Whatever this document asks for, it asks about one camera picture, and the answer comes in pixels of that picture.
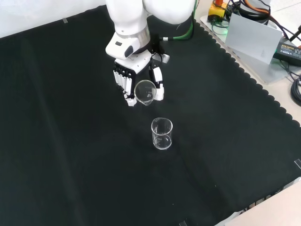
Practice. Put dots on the grey metal base plate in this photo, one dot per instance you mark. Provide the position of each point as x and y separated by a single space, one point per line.
244 54

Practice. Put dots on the pale board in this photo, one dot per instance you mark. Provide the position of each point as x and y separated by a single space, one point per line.
252 38

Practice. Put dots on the black bench cloth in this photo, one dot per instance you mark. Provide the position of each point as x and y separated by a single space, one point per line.
94 141

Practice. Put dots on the yellow stop button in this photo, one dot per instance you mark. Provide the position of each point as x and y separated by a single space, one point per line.
216 8

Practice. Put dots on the black power adapter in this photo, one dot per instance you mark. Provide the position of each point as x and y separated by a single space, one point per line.
288 51

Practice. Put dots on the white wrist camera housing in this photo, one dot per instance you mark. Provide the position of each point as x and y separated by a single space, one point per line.
123 47

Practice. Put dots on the large clear glass beaker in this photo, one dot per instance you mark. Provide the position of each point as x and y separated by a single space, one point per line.
161 137

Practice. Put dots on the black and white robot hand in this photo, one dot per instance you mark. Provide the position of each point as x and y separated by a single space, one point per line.
138 70

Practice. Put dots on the small clear glass beaker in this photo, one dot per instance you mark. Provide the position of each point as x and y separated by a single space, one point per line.
145 92

